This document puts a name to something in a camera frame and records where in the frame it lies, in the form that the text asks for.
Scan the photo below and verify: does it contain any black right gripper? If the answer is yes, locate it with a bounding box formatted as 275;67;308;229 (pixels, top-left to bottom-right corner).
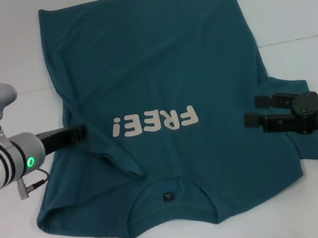
241;86;318;144

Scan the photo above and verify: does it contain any teal FREE print t-shirt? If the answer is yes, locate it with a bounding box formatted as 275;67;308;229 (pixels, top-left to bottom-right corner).
6;0;318;238

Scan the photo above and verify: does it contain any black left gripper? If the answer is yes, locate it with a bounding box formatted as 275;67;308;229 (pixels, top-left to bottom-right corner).
35;122;90;157

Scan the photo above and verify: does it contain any left arm connector cable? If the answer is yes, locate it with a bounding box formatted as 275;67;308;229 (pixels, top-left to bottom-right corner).
14;166;52;202

